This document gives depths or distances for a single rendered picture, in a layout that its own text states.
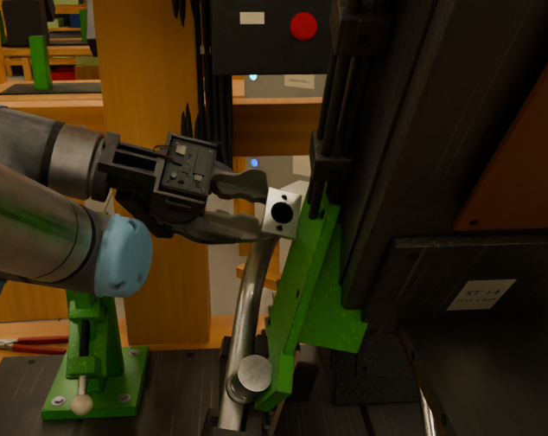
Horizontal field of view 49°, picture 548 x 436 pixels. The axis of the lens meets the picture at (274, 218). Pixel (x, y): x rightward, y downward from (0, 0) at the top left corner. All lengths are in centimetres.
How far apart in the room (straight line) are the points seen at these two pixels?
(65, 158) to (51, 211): 16
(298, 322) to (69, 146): 29
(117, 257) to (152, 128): 42
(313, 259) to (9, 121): 33
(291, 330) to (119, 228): 20
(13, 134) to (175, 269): 44
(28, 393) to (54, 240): 53
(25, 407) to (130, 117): 44
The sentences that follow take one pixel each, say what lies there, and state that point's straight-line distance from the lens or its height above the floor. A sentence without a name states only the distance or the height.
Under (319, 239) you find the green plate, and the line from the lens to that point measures 58.
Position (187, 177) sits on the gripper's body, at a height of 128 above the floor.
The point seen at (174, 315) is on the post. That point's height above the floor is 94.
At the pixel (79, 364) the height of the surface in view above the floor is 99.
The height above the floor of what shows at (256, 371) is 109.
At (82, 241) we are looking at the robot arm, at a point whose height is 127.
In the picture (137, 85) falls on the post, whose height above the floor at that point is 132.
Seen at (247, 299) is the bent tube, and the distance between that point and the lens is 78.
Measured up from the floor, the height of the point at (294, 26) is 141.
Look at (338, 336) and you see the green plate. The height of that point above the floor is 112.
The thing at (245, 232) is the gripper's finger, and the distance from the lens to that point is 67.
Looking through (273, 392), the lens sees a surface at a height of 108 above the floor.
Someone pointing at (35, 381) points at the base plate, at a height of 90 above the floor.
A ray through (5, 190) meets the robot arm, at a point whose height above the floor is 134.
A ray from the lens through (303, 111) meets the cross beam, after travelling 102.
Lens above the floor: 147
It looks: 22 degrees down
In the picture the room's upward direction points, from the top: straight up
